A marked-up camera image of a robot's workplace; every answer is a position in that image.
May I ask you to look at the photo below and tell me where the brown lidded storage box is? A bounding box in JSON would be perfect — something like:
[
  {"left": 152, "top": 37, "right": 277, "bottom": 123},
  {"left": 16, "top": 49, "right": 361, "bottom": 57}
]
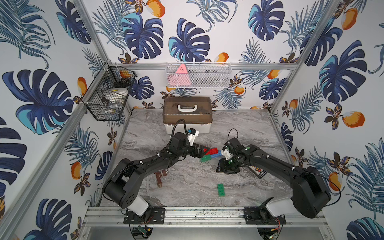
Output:
[{"left": 163, "top": 97, "right": 213, "bottom": 135}]

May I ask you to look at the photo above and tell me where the pink triangle card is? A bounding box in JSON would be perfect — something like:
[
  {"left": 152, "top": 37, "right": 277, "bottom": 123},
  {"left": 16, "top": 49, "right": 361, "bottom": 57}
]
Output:
[{"left": 168, "top": 64, "right": 192, "bottom": 88}]

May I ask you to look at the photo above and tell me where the green lego brick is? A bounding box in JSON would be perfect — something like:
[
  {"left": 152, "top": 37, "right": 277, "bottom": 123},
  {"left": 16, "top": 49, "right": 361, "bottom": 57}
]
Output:
[
  {"left": 217, "top": 184, "right": 226, "bottom": 197},
  {"left": 201, "top": 155, "right": 212, "bottom": 163}
]

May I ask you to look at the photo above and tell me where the blue lego brick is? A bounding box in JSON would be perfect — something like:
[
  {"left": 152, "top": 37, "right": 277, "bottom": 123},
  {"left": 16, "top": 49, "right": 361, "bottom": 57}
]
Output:
[{"left": 210, "top": 153, "right": 223, "bottom": 159}]

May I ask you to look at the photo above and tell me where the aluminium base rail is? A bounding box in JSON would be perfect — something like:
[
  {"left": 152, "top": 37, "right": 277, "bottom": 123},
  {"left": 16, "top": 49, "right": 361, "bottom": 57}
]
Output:
[{"left": 83, "top": 207, "right": 329, "bottom": 227}]

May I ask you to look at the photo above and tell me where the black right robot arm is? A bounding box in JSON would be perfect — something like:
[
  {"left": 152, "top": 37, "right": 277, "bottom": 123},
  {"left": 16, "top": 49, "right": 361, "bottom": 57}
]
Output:
[{"left": 217, "top": 138, "right": 332, "bottom": 219}]

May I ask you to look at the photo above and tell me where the white object in basket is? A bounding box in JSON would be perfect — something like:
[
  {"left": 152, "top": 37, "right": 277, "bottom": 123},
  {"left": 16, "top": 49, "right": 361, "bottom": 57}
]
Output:
[{"left": 103, "top": 88, "right": 129, "bottom": 104}]

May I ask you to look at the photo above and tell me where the red lego brick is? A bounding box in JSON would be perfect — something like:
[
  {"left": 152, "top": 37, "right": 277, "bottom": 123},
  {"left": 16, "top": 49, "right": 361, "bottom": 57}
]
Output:
[{"left": 205, "top": 148, "right": 219, "bottom": 155}]

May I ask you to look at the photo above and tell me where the white mesh wall basket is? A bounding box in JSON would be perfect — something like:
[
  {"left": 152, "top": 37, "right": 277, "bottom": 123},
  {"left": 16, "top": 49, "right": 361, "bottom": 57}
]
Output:
[{"left": 165, "top": 63, "right": 232, "bottom": 89}]

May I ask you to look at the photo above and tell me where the black wire basket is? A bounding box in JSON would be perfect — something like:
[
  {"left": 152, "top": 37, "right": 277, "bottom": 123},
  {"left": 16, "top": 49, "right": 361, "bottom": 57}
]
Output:
[{"left": 81, "top": 63, "right": 137, "bottom": 122}]

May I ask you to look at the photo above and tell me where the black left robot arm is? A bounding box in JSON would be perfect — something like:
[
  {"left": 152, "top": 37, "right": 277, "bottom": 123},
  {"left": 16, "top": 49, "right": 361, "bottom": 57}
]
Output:
[{"left": 103, "top": 119, "right": 210, "bottom": 217}]

